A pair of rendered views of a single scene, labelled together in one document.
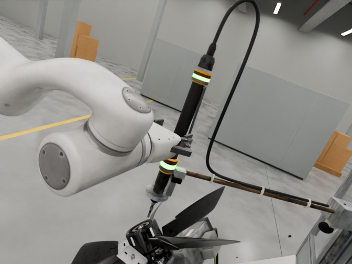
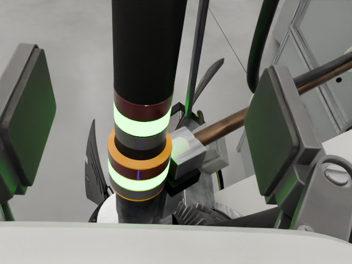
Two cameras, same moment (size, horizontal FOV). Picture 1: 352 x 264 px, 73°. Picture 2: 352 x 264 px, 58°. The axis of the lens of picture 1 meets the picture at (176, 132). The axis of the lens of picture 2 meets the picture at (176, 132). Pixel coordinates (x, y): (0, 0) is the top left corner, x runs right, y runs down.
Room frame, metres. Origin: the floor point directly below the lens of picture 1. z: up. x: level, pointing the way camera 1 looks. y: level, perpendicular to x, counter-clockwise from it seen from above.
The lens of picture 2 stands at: (0.47, 0.04, 1.74)
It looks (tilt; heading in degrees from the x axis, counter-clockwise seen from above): 48 degrees down; 328
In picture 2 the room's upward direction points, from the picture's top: 11 degrees clockwise
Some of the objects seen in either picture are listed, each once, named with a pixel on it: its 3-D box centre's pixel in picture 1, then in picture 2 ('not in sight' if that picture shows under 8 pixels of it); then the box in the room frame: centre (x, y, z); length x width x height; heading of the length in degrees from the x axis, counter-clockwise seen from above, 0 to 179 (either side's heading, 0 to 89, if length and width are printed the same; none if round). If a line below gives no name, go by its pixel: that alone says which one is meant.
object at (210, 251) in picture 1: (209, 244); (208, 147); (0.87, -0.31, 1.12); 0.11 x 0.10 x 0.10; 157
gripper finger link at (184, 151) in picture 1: (174, 146); not in sight; (0.46, -0.01, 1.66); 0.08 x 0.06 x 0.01; 75
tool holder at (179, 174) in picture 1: (165, 180); (146, 193); (0.60, -0.02, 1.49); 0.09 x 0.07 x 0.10; 102
